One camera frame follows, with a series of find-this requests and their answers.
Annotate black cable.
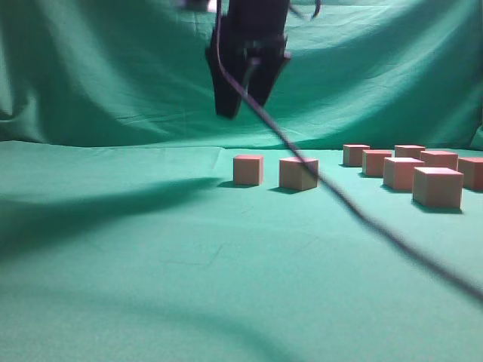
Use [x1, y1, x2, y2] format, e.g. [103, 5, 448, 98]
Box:
[214, 0, 483, 299]

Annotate pink cube moved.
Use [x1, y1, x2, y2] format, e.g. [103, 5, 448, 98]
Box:
[394, 145, 426, 159]
[278, 157, 318, 191]
[233, 155, 264, 186]
[419, 150, 459, 170]
[412, 167, 464, 209]
[362, 149, 392, 177]
[383, 157, 425, 192]
[458, 157, 483, 191]

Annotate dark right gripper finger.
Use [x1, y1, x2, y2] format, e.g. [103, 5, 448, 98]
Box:
[248, 56, 291, 106]
[205, 45, 247, 119]

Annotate pink cube far left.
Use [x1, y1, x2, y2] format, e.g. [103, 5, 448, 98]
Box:
[343, 144, 371, 167]

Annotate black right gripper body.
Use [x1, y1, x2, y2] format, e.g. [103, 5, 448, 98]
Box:
[211, 0, 289, 62]

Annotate green cloth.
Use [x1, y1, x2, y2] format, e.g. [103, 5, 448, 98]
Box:
[1, 1, 482, 361]

